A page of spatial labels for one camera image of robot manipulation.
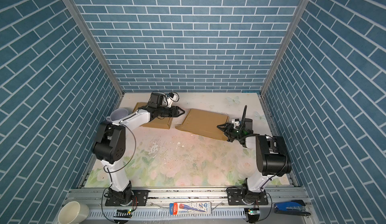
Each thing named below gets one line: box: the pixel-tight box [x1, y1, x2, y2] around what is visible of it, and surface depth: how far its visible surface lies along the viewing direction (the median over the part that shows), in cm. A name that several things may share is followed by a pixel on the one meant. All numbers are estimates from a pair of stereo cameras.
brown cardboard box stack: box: [175, 108, 230, 141], surface depth 96 cm
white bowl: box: [57, 200, 90, 224], surface depth 65 cm
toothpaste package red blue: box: [169, 201, 212, 215], surface depth 72 cm
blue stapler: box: [272, 199, 312, 218], surface depth 71 cm
